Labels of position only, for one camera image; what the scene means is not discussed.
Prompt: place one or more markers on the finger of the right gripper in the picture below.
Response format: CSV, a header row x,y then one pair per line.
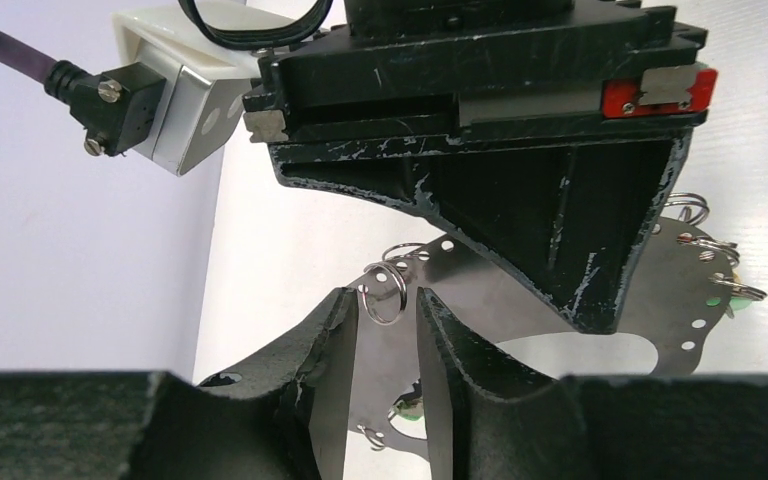
x,y
566,218

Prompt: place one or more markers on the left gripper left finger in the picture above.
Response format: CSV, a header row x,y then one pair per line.
x,y
281,413

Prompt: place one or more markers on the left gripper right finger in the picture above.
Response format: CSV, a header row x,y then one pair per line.
x,y
489,416

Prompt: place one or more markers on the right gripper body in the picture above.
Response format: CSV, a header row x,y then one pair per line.
x,y
406,68

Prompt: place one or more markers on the green tag key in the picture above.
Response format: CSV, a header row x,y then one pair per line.
x,y
408,408

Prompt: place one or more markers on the metal keyring plate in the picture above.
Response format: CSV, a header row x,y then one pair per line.
x,y
671,308

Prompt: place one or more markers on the green tag on plate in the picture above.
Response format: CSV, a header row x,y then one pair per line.
x,y
742,294

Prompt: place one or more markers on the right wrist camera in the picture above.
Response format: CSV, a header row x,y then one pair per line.
x,y
176,98

